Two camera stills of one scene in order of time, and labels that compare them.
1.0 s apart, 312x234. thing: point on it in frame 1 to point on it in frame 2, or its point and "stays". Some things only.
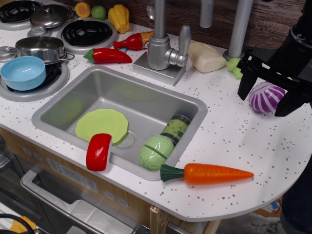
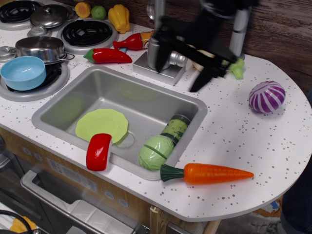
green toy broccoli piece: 232,66 stays
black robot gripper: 272,65 to 211,36
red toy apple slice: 98,152 stays
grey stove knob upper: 39,31 stays
